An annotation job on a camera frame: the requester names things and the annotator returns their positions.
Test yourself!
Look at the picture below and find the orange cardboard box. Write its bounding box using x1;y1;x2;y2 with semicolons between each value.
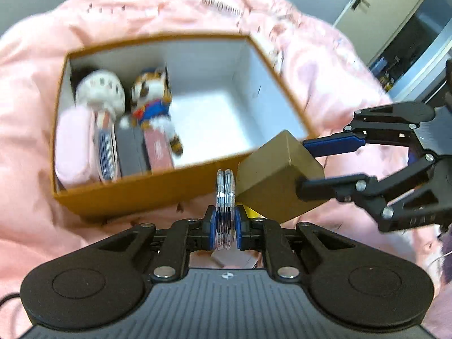
52;32;316;221

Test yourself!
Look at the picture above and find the pink patterned quilt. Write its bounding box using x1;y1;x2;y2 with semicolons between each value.
1;0;451;338

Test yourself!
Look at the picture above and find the black door handle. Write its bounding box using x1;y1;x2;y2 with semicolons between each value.
351;0;370;11

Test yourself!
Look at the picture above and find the yellow white small box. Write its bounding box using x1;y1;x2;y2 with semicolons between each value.
244;206;264;219

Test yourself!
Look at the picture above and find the dark grey box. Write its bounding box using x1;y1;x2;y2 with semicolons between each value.
116;126;150;177

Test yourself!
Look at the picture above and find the pink fabric pouch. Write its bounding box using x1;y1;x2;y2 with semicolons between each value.
55;107;99;189

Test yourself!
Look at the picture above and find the brown plush sailor raccoon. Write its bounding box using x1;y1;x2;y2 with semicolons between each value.
130;65;184;156

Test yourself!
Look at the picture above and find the gold cardboard box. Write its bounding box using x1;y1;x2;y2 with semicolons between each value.
235;130;326;223

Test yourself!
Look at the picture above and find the white plush dog toy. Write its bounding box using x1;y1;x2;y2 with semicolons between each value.
75;69;126;129

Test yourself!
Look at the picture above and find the maroon small box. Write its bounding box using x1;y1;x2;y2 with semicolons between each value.
143;129;174;173

